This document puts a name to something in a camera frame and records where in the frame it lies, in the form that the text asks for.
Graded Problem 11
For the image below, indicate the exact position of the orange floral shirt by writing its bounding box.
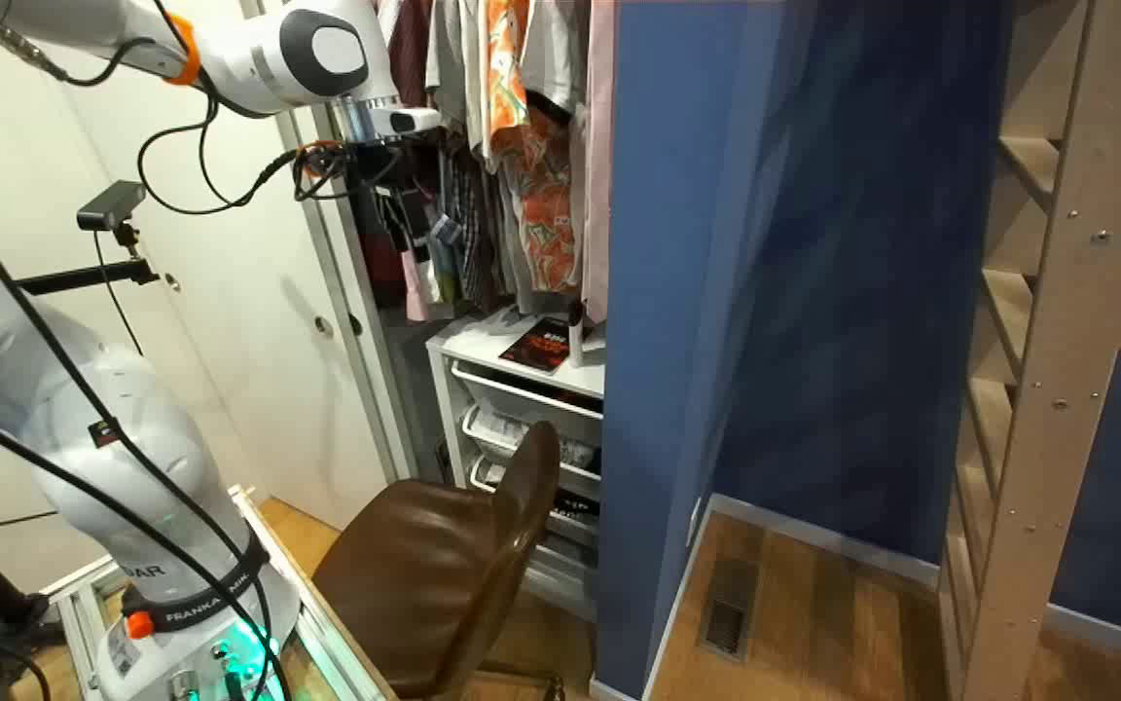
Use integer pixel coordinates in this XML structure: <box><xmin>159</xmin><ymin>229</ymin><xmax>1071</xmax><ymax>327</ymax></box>
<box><xmin>482</xmin><ymin>0</ymin><xmax>585</xmax><ymax>296</ymax></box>

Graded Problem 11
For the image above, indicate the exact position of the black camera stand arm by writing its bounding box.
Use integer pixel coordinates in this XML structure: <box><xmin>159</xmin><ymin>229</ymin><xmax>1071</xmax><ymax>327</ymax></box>
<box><xmin>10</xmin><ymin>225</ymin><xmax>164</xmax><ymax>298</ymax></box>

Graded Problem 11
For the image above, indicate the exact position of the white robot mount table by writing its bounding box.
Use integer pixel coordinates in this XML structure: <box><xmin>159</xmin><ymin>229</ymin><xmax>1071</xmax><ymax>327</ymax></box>
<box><xmin>52</xmin><ymin>480</ymin><xmax>398</xmax><ymax>701</ymax></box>

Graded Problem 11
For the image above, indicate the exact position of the white dotted shirt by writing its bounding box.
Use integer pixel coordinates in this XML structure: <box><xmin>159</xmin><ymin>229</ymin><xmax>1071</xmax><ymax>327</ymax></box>
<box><xmin>419</xmin><ymin>0</ymin><xmax>495</xmax><ymax>150</ymax></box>

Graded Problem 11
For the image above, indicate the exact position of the red and black booklet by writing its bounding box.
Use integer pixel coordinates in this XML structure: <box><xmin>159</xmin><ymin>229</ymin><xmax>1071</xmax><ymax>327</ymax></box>
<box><xmin>497</xmin><ymin>324</ymin><xmax>577</xmax><ymax>375</ymax></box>

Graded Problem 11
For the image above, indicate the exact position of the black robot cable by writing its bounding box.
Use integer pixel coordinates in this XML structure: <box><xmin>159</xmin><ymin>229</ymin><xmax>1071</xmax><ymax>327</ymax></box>
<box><xmin>127</xmin><ymin>0</ymin><xmax>332</xmax><ymax>219</ymax></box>
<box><xmin>0</xmin><ymin>173</ymin><xmax>299</xmax><ymax>701</ymax></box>

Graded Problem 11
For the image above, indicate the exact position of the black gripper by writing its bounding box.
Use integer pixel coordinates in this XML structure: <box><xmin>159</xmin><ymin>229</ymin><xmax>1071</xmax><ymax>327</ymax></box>
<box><xmin>358</xmin><ymin>133</ymin><xmax>441</xmax><ymax>197</ymax></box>

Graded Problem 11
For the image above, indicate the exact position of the dark plaid shirt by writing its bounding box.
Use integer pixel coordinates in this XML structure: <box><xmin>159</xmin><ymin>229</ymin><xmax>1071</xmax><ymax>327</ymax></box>
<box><xmin>379</xmin><ymin>140</ymin><xmax>513</xmax><ymax>316</ymax></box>

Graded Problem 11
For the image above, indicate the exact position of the white closet door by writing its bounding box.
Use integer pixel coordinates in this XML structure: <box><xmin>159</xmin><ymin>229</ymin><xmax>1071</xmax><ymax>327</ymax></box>
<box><xmin>59</xmin><ymin>50</ymin><xmax>398</xmax><ymax>530</ymax></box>

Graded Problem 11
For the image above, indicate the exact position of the white drawer unit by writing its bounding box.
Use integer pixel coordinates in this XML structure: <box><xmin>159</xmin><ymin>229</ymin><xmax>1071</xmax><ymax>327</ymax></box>
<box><xmin>424</xmin><ymin>302</ymin><xmax>611</xmax><ymax>624</ymax></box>

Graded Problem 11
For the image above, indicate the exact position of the brown wooden chair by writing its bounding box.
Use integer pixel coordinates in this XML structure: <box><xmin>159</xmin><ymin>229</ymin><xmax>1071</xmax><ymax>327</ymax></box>
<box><xmin>310</xmin><ymin>421</ymin><xmax>565</xmax><ymax>701</ymax></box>

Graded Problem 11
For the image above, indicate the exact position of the large pink shirt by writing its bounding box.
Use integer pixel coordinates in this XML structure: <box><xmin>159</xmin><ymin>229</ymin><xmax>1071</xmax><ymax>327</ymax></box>
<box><xmin>398</xmin><ymin>246</ymin><xmax>434</xmax><ymax>327</ymax></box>

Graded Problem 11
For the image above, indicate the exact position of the dark floor vent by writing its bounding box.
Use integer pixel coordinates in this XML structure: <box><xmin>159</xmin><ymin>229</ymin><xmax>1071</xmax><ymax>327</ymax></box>
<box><xmin>702</xmin><ymin>558</ymin><xmax>761</xmax><ymax>658</ymax></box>

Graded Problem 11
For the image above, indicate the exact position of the dark red shirt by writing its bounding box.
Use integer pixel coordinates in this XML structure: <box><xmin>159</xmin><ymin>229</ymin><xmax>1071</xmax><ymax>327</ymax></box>
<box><xmin>379</xmin><ymin>0</ymin><xmax>441</xmax><ymax>114</ymax></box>

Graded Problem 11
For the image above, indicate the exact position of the wooden ladder frame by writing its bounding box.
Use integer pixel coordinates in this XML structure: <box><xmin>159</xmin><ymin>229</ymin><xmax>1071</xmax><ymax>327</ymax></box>
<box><xmin>934</xmin><ymin>0</ymin><xmax>1121</xmax><ymax>701</ymax></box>

